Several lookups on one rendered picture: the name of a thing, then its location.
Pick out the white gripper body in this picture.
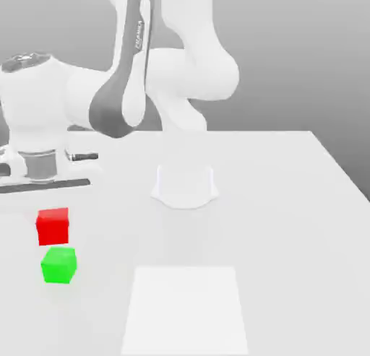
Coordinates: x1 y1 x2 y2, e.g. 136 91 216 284
0 178 93 207

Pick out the small red cube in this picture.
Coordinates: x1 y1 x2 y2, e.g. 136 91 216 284
35 207 70 246

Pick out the small green cube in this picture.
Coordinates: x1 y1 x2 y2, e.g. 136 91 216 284
40 246 78 285

